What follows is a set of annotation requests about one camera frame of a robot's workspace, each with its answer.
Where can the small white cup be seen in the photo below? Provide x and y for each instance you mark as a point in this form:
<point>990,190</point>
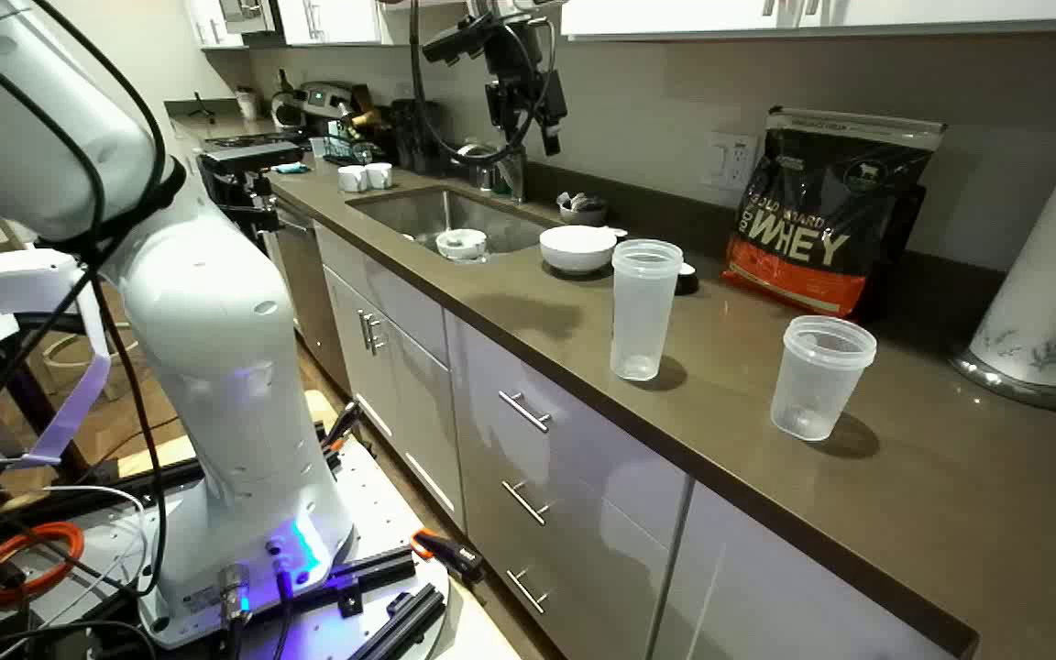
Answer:
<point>462,249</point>

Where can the white upper cabinet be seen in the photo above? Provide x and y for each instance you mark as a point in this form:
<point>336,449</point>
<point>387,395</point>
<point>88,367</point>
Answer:
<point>832,11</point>

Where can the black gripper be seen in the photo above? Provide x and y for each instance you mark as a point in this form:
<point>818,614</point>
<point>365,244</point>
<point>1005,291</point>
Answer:
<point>525,75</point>

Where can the white plastic frame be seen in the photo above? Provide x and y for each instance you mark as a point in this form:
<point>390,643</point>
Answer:
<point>65,417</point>

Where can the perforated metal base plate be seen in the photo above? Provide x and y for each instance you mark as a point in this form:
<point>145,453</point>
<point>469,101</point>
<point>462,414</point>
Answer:
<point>429,609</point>

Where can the black whey protein bag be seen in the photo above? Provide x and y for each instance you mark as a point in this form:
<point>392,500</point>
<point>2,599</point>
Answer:
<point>821,220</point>

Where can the translucent shaker bottle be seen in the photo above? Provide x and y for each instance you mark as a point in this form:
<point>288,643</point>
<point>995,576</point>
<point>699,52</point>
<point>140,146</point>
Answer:
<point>643,315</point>

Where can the white paper towel roll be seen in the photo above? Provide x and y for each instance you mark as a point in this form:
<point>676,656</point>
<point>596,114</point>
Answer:
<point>1053,279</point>

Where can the white bowl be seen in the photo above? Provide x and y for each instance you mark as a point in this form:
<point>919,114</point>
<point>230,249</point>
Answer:
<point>577,252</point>

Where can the white lower cabinets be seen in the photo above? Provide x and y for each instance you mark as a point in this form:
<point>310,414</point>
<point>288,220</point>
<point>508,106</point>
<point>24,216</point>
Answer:
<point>577,515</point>

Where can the clear plastic deli container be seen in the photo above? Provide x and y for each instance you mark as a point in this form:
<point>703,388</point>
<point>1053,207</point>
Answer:
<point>818,378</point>

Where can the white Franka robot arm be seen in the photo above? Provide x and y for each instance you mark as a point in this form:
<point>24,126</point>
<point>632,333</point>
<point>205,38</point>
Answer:
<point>216,344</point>

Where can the black coffee machine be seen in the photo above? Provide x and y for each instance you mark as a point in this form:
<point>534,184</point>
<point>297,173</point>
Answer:
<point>330,120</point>

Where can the white wall outlet plate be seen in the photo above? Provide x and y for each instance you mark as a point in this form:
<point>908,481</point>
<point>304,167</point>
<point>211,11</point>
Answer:
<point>730,158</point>

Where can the stainless steel sink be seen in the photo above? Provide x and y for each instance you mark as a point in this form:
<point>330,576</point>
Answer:
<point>441,216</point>

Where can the white mug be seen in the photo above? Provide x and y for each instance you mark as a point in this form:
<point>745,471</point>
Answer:
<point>378,173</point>
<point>353,181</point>

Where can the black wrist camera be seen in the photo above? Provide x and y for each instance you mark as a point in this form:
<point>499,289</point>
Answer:
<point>458,38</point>

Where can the chrome faucet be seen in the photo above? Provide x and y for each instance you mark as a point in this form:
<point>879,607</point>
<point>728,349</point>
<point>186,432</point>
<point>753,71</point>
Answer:
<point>494,172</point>

